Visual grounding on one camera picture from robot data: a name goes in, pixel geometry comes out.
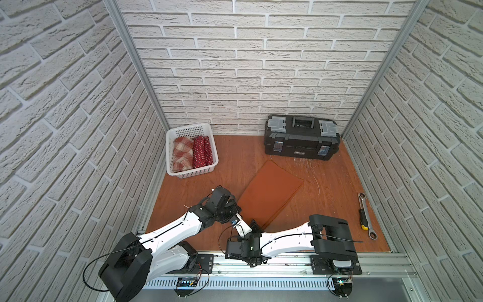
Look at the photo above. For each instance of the controller board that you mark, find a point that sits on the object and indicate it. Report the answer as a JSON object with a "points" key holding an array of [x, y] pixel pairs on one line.
{"points": [[186, 286], [342, 288]]}

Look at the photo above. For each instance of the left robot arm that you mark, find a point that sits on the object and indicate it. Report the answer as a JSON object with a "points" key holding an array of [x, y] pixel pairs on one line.
{"points": [[137, 259]]}

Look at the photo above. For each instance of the aluminium mounting rail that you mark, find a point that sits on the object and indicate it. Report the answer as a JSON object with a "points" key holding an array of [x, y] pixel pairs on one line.
{"points": [[287, 265]]}

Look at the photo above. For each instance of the red polka dot skirt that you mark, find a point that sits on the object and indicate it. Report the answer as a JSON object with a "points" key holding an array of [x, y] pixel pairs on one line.
{"points": [[202, 152]]}

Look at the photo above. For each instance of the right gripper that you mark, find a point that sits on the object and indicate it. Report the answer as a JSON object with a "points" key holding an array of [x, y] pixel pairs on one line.
{"points": [[255, 228]]}

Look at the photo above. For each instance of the orange skirt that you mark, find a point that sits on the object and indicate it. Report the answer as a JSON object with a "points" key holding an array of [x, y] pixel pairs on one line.
{"points": [[268, 194]]}

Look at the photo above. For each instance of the black plastic toolbox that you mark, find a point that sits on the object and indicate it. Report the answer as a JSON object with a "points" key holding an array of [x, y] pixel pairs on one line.
{"points": [[301, 137]]}

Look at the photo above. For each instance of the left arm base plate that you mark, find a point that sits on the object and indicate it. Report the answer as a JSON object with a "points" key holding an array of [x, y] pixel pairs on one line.
{"points": [[198, 263]]}

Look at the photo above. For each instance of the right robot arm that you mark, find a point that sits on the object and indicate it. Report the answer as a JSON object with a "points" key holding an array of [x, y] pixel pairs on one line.
{"points": [[329, 238]]}

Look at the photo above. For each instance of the left controller board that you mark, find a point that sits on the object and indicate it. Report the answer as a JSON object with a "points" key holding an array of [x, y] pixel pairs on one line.
{"points": [[186, 286]]}

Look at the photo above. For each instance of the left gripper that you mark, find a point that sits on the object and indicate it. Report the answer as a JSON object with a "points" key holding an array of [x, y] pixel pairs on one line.
{"points": [[229, 211]]}

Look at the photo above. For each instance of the white plastic basket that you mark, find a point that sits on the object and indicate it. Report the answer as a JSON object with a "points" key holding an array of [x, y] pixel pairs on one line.
{"points": [[191, 131]]}

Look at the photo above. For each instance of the right controller board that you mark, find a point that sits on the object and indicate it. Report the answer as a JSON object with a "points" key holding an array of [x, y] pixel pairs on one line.
{"points": [[342, 288]]}

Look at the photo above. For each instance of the red plaid skirt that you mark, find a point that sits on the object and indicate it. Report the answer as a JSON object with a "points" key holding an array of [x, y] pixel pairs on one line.
{"points": [[182, 154]]}

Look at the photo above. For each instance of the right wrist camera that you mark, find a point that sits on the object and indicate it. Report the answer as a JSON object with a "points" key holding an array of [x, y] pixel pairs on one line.
{"points": [[240, 226]]}

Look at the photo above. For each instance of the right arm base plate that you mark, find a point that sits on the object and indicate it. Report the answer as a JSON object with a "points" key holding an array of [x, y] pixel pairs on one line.
{"points": [[321, 266]]}

